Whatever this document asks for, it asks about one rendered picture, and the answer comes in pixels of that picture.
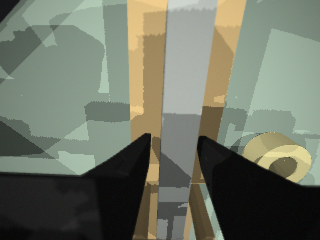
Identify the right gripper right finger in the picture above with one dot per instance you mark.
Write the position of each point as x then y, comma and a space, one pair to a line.
254, 203

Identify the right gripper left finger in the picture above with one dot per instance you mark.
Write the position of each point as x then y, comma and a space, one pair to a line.
102, 203

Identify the clear rectangular channel cover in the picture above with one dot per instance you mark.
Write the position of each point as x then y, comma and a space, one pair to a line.
189, 233

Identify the beige roll of tape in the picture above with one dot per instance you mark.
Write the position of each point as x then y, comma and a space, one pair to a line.
265, 148

